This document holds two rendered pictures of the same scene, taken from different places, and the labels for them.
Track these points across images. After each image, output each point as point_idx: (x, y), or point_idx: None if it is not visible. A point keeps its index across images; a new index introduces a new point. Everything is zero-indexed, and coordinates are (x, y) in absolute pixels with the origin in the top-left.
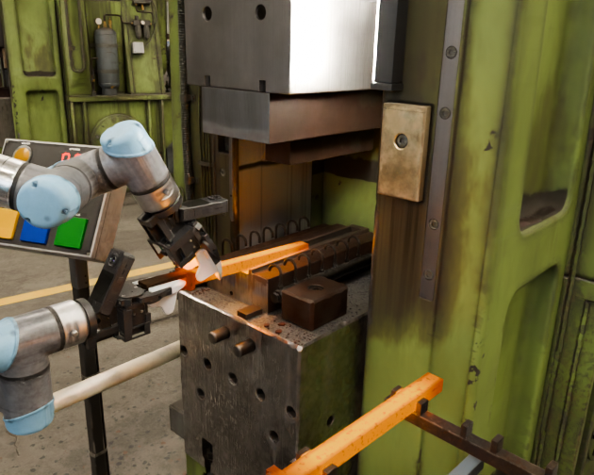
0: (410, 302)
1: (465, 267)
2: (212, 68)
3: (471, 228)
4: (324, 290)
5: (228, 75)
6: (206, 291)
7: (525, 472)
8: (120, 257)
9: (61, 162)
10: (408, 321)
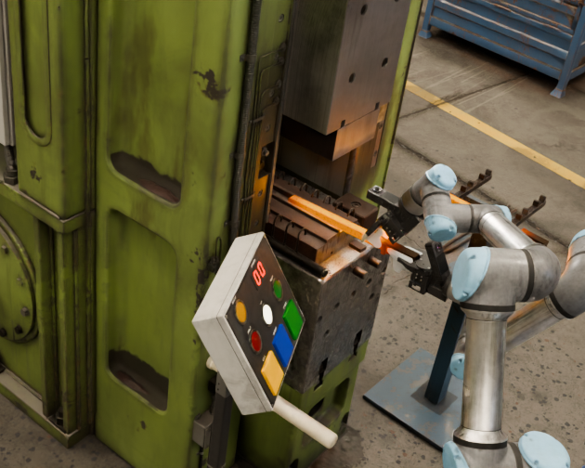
0: (367, 174)
1: (387, 136)
2: (348, 112)
3: (392, 116)
4: (359, 201)
5: (357, 111)
6: (323, 266)
7: (479, 183)
8: (439, 241)
9: (447, 214)
10: (364, 185)
